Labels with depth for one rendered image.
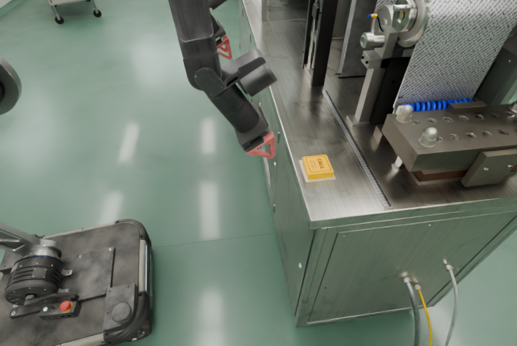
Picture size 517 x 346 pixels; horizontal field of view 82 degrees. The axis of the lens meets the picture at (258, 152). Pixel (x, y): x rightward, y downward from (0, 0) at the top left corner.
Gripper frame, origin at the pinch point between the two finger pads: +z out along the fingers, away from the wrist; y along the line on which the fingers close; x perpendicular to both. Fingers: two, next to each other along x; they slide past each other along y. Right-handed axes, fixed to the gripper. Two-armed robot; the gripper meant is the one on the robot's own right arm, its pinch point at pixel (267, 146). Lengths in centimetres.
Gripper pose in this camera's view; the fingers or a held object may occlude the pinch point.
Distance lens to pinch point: 68.8
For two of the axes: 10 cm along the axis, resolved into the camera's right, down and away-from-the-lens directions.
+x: -8.4, 5.1, 1.8
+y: -2.5, -6.6, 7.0
